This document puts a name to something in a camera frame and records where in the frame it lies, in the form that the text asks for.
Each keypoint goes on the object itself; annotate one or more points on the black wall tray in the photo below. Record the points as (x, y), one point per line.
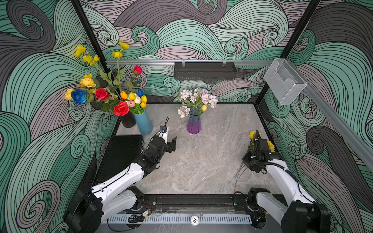
(208, 72)

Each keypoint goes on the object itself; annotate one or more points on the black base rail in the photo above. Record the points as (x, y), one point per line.
(237, 203)

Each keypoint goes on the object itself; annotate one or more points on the colourful tulip bunch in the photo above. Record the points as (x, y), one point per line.
(137, 102)

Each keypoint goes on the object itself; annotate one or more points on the white slotted cable duct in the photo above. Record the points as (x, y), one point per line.
(199, 219)

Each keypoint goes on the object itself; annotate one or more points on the mixed rose bouquet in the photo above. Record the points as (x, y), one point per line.
(89, 90)

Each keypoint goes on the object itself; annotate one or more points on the pink lilac flower bunch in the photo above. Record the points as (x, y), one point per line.
(195, 102)

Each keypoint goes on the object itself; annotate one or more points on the black left corner post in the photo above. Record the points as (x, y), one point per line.
(89, 32)

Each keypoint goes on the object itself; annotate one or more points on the black corner frame post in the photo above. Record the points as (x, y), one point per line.
(303, 21)

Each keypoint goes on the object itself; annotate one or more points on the black vase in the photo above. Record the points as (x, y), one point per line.
(128, 120)

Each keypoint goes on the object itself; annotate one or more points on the purple glass vase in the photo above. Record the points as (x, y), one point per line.
(194, 124)

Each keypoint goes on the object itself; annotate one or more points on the clear plastic wall bin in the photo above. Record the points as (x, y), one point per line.
(285, 81)

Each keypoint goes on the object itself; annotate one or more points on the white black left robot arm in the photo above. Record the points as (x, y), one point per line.
(91, 206)

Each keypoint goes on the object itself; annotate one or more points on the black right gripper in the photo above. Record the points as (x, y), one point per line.
(245, 159)

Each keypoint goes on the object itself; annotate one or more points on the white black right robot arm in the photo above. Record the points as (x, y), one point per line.
(299, 213)

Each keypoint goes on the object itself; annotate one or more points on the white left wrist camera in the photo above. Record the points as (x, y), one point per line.
(163, 133)

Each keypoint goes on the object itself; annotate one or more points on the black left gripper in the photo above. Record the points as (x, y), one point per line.
(170, 146)

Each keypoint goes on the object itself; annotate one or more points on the teal ceramic vase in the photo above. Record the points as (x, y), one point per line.
(144, 123)

